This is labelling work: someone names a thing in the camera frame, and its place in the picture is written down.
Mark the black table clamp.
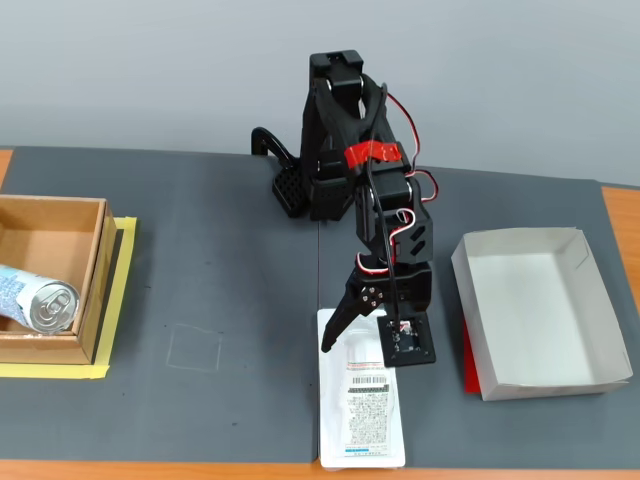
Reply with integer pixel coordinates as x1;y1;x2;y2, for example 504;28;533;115
251;127;301;171

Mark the red paper sheet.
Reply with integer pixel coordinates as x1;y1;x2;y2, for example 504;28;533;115
462;317;484;396

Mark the gray mat with chalk square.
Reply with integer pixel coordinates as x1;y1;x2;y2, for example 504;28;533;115
0;145;321;464

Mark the red white servo wire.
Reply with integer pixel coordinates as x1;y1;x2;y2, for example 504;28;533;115
353;208;421;277

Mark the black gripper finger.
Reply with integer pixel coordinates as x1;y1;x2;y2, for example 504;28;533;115
321;271;387;354

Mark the black camera cable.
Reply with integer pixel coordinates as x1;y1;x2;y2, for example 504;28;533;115
367;82;404;331

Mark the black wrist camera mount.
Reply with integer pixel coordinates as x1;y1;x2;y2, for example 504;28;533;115
375;313;437;370

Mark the plain gray mat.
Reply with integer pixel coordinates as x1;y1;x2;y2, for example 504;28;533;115
316;159;640;471

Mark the gray paper box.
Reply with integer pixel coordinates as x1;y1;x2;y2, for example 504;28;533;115
450;227;634;403

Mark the sandwich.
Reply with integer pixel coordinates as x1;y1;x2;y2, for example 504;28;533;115
316;307;407;470

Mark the red tape wrap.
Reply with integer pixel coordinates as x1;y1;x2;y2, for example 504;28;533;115
343;141;404;169

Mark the silver drink can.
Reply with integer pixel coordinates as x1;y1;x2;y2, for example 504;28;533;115
0;263;81;334

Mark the brown cardboard box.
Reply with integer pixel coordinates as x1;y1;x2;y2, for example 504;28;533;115
0;194;119;366

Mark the yellow tape frame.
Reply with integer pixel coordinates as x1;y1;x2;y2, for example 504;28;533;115
0;215;139;380

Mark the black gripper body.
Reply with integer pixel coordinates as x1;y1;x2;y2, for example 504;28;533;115
352;253;434;317

